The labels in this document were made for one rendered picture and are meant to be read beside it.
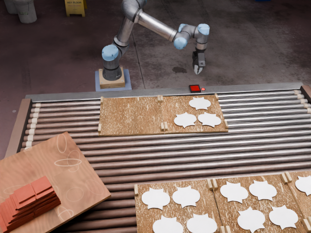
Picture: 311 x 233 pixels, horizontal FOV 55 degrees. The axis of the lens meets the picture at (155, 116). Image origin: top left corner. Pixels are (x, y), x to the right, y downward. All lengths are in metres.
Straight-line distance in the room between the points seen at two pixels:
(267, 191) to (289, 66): 3.03
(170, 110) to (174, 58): 2.29
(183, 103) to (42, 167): 1.01
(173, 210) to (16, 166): 0.83
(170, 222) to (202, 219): 0.16
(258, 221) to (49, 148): 1.14
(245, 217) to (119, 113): 0.99
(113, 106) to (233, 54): 2.79
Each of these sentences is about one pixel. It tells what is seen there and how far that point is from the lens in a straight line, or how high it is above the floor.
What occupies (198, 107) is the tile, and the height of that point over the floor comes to 0.95.
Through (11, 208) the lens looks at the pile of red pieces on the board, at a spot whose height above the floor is 1.14.
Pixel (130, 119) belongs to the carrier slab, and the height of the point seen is 0.94.
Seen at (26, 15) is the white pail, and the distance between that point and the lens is 5.29.
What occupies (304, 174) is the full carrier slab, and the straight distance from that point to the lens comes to 1.91.
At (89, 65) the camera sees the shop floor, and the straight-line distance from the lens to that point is 4.13.
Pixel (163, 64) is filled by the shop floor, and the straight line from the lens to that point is 4.11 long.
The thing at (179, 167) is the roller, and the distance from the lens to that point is 1.74.
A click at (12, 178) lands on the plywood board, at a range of 1.67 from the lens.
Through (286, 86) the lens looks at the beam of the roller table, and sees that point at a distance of 2.52.
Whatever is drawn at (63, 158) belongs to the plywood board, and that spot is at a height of 1.04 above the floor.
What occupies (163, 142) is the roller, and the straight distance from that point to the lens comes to 1.85.
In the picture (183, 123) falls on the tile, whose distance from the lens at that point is 1.93.
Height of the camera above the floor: 2.31
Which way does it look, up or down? 44 degrees down
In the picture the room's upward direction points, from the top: 3 degrees clockwise
